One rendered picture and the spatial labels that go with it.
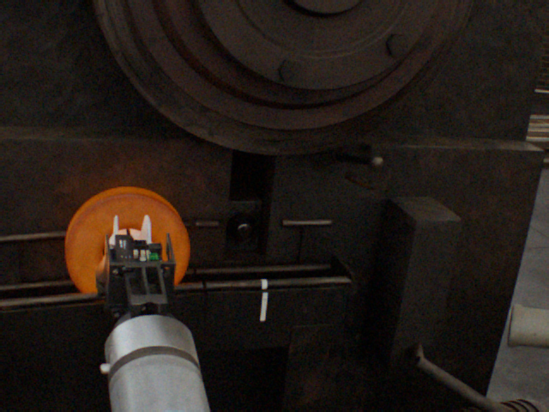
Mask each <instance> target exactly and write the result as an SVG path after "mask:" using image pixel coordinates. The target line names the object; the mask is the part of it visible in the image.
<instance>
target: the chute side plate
mask: <svg viewBox="0 0 549 412"><path fill-rule="evenodd" d="M348 291H349V286H330V288H286V289H264V290H243V291H222V292H207V297H206V308H205V298H203V293H194V294H192V293H187V294H175V296H173V298H172V309H171V310H170V311H169V313H170V314H171V315H172V316H173V317H175V318H176V319H177V320H179V321H181V323H182V324H184V325H185V326H186V327H187V328H188V330H189V331H190V333H191V335H192V336H193V339H194V344H195V347H196V352H197V353H200V352H209V351H222V350H236V349H249V348H274V347H288V346H289V339H290V332H291V328H292V327H293V326H308V324H333V330H332V337H331V343H340V342H341V333H342V326H344V320H345V315H346V308H347V297H348ZM262 293H268V301H267V309H266V317H265V320H260V317H261V308H262ZM105 303H106V302H105V301H102V302H94V303H91V302H87V303H80V304H72V305H65V306H60V305H57V306H43V307H36V308H33V307H29V308H22V309H15V310H1V311H0V373H4V372H11V371H22V370H27V369H32V370H34V369H40V368H46V367H48V368H52V367H63V366H67V367H68V366H75V365H81V364H85V365H87V364H94V363H100V362H106V352H105V344H106V341H107V339H108V337H109V335H110V334H111V333H112V331H113V329H114V328H113V327H114V325H115V323H116V322H117V321H118V320H119V319H112V315H111V314H110V313H108V312H105V310H104V309H105Z"/></svg>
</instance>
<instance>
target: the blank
mask: <svg viewBox="0 0 549 412"><path fill-rule="evenodd" d="M145 215H148V217H149V220H150V236H151V242H152V243H154V242H155V243H160V242H162V246H163V251H162V258H163V261H167V257H166V233H169V234H170V237H171V242H172V249H173V253H174V257H175V260H176V263H177V267H176V274H175V282H174V284H179V283H180V282H181V280H182V278H183V277H184V273H185V271H186V269H187V266H188V262H189V257H190V241H189V236H188V233H187V231H186V227H185V225H184V223H183V221H182V219H180V217H179V214H178V212H177V211H176V210H175V208H173V206H171V204H169V202H168V201H167V200H166V199H165V198H163V197H161V196H159V195H158V194H156V193H154V192H151V191H148V190H145V189H141V188H135V187H119V188H114V189H110V190H107V191H103V192H101V193H99V194H97V195H95V196H93V197H91V198H90V199H88V200H87V201H86V202H85V203H84V204H83V205H82V206H81V207H80V208H79V209H78V211H77V213H76V214H75V216H74V217H73V219H72V221H71V223H70V224H69V229H68V232H67V235H66V240H65V259H66V264H67V265H68V269H69V273H70V275H71V277H72V279H73V281H74V282H75V285H76V286H77V287H78V288H79V289H80V290H81V291H82V292H83V293H86V292H94V291H97V289H96V287H95V270H96V268H97V265H98V264H99V263H100V262H101V261H102V260H103V258H104V255H103V250H104V247H103V246H104V244H105V238H106V233H108V238H109V237H110V236H111V235H112V234H113V226H114V217H115V216H117V218H118V231H119V230H123V229H135V230H139V231H141V230H142V225H143V222H144V217H145Z"/></svg>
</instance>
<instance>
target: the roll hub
mask: <svg viewBox="0 0 549 412"><path fill-rule="evenodd" d="M438 2H439V0H190V5H191V7H192V8H193V11H194V13H195V15H196V17H197V19H198V21H199V22H200V23H201V25H202V27H203V28H204V30H205V31H206V33H207V34H208V36H209V37H210V38H211V40H212V41H213V42H214V43H215V44H216V45H217V46H218V47H219V48H220V49H221V50H222V51H223V52H224V53H225V54H226V55H228V56H229V57H230V58H232V59H233V60H234V61H236V62H237V63H238V64H240V65H242V66H243V67H245V68H246V69H247V70H250V71H251V72H253V73H254V74H256V75H258V76H260V77H261V78H264V79H266V80H269V81H271V82H274V83H277V85H281V86H283V87H286V88H294V89H299V90H308V91H326V90H334V89H339V88H347V87H351V86H353V85H356V84H359V83H361V82H365V81H367V80H369V79H371V78H373V77H375V76H377V75H379V74H381V73H382V72H384V71H386V70H388V69H389V68H390V67H392V66H393V65H394V64H396V63H397V62H398V61H399V60H401V59H402V58H403V57H404V56H405V55H406V54H407V53H408V52H409V51H410V50H411V49H412V47H413V46H414V45H415V44H416V42H417V41H418V40H419V38H420V37H422V35H423V32H424V31H425V30H426V28H427V26H428V24H429V23H430V21H431V18H432V17H433V15H434V12H435V10H436V7H437V4H438ZM392 33H393V34H397V35H404V36H405V37H406V38H407V42H408V45H409V47H408V48H407V50H406V51H405V53H404V54H403V55H402V56H393V54H389V50H388V47H386V45H385V43H386V41H387V40H388V38H389V36H390V35H391V34H392ZM285 59H288V60H298V61H299V64H300V66H301V69H302V71H303V72H302V74H301V75H300V77H299V79H298V80H297V81H296V82H287V81H283V80H282V78H281V75H280V72H279V71H278V70H277V69H279V68H280V66H281V64H282V63H283V61H284V60H285Z"/></svg>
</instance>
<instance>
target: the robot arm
mask: <svg viewBox="0 0 549 412"><path fill-rule="evenodd" d="M105 248H106V254H105V256H104V258H103V260H102V261H101V262H100V263H99V264H98V265H97V268H96V270H95V287H96V289H97V293H98V300H106V303H105V309H104V310H105V312H108V313H110V314H111V315H112V319H119V320H118V321H117V322H116V323H115V325H114V327H113V328H114V329H113V331H112V333H111V334H110V335H109V337H108V339H107V341H106V344H105V352H106V364H101V365H100V372H101V373H108V386H109V396H110V398H111V408H112V412H210V408H209V405H208V398H207V397H206V394H205V390H204V386H203V382H202V375H201V369H200V367H199V363H198V359H197V355H196V347H195V344H194V339H193V336H192V335H191V333H190V331H189V330H188V328H187V327H186V326H185V325H184V324H182V323H181V321H179V320H177V319H176V318H175V317H173V316H172V315H171V314H170V313H169V311H170V310H171V309H172V298H173V296H175V291H176V289H175V287H174V282H175V274H176V267H177V263H176V260H175V257H174V253H173V249H172V242H171V237H170V234H169V233H166V257H167V261H163V258H162V251H163V246H162V242H160V243H155V242H154V243H152V242H151V236H150V220H149V217H148V215H145V217H144V222H143V225H142V230H141V231H139V230H135V229H123V230H119V231H118V218H117V216H115V217H114V226H113V234H112V236H111V237H110V238H108V233H106V238H105ZM169 252H170V254H171V257H170V254H169Z"/></svg>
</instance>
